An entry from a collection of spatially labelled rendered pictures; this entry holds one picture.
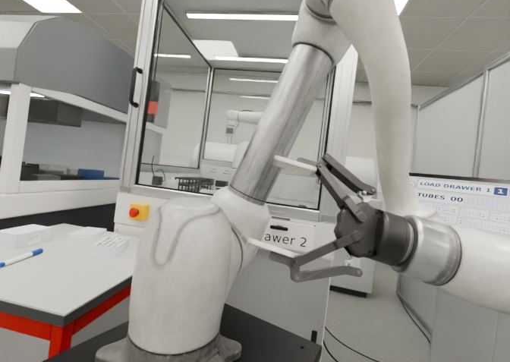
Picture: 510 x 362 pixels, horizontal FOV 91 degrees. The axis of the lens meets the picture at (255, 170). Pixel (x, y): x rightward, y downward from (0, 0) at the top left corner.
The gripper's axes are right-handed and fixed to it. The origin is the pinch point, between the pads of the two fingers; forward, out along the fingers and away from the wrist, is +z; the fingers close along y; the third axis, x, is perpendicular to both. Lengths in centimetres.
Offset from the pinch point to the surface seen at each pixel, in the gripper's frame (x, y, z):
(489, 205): -42, 31, -69
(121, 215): -81, -10, 65
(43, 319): -25, -35, 40
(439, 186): -53, 38, -60
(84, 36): -62, 67, 116
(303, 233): -68, 7, -17
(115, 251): -54, -22, 46
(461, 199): -47, 32, -64
